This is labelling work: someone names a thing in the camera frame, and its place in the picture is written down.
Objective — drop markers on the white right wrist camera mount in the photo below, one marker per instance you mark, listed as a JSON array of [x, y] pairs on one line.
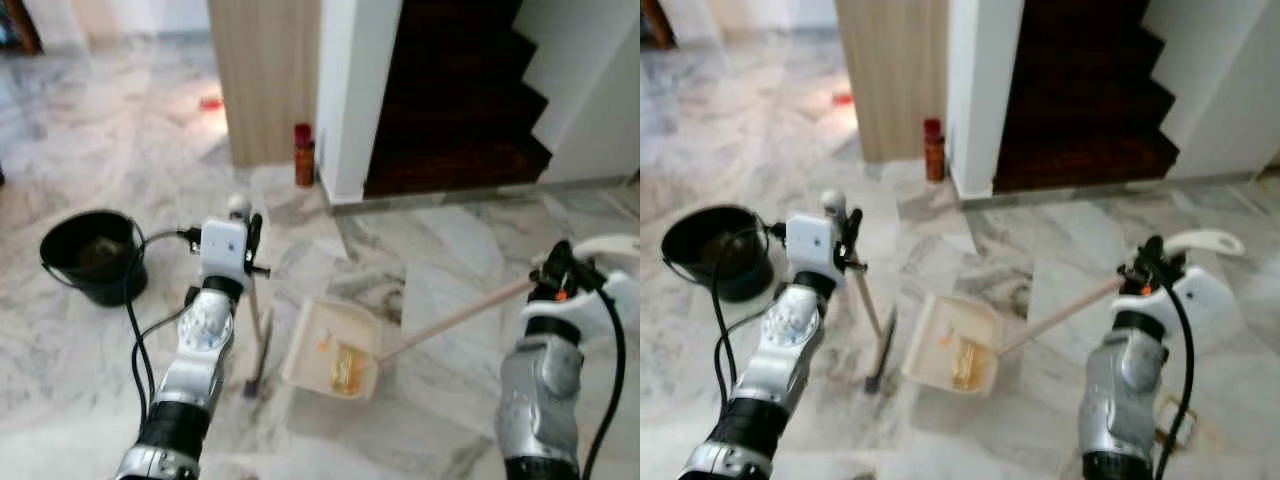
[[1205, 305], [590, 312]]

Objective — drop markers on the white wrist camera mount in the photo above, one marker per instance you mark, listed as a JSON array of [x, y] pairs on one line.
[[811, 248], [590, 312], [1205, 305], [224, 252]]

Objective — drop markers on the dark wooden staircase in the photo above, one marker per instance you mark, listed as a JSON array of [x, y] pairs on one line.
[[450, 110], [1080, 105]]

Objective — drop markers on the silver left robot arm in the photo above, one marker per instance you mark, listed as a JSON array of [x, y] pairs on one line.
[[785, 345], [195, 350]]

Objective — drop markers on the yellow brown wrapper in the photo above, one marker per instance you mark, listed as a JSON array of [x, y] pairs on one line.
[[966, 362], [347, 370]]

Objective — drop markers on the small red floor item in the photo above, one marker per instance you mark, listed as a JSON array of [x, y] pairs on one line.
[[210, 102], [844, 98]]

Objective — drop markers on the black bucket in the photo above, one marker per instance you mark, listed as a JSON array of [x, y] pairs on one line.
[[715, 250], [95, 255]]

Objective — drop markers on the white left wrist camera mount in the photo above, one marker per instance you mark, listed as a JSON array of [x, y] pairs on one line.
[[224, 252], [811, 248]]

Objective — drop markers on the brown wooden furniture leg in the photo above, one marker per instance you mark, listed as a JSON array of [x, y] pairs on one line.
[[655, 22], [22, 25]]

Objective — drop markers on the broom with white knob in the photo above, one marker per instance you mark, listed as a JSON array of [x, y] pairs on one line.
[[258, 330], [878, 325]]

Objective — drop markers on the light wooden wall panel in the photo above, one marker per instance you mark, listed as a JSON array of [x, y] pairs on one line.
[[890, 75], [265, 80]]

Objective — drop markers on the red spray can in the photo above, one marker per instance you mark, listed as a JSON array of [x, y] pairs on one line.
[[304, 160], [933, 155]]

